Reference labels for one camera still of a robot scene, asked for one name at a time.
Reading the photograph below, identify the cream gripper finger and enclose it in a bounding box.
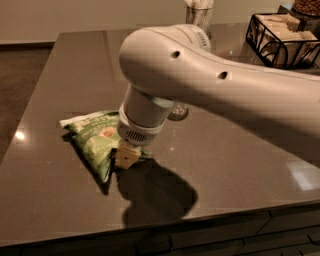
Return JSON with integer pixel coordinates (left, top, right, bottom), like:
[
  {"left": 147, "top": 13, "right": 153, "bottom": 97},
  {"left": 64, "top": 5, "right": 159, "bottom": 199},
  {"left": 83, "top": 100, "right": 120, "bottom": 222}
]
[{"left": 115, "top": 140, "right": 141, "bottom": 169}]

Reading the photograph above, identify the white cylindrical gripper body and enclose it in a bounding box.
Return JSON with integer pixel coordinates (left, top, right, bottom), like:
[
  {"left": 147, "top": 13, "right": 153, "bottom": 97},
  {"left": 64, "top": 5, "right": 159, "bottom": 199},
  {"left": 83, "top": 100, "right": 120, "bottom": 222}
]
[{"left": 117, "top": 85, "right": 175, "bottom": 146}]

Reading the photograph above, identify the green jalapeno chip bag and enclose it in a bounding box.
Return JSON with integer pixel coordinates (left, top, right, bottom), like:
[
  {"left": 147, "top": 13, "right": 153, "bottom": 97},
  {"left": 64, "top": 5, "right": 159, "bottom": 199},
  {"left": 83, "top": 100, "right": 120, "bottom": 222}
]
[{"left": 59, "top": 111, "right": 121, "bottom": 183}]

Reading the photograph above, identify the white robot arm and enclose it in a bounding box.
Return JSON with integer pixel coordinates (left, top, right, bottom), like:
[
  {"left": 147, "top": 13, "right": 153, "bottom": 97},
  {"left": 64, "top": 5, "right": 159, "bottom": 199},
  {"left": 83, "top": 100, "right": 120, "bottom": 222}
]
[{"left": 117, "top": 24, "right": 320, "bottom": 164}]

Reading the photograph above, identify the clear plastic water bottle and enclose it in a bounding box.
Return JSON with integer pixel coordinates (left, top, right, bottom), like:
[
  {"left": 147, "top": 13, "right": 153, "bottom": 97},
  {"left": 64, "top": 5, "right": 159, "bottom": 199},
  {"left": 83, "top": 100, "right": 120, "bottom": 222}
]
[{"left": 168, "top": 103, "right": 189, "bottom": 121}]

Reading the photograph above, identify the glass cup with straws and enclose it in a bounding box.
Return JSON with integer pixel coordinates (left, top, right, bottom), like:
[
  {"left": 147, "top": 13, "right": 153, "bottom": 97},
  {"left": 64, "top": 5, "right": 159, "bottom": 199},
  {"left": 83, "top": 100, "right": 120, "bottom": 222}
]
[{"left": 184, "top": 0, "right": 215, "bottom": 32}]

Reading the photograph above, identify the bowl of nuts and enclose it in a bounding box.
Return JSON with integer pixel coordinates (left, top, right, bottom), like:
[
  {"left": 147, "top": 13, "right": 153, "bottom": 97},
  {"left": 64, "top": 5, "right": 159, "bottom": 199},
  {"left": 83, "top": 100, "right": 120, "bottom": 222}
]
[{"left": 293, "top": 0, "right": 320, "bottom": 16}]

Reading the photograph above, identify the black wire napkin basket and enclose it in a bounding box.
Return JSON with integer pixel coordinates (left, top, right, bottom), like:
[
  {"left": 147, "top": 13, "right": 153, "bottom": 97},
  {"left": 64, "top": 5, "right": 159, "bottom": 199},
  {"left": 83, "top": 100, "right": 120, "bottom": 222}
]
[{"left": 246, "top": 14, "right": 320, "bottom": 69}]

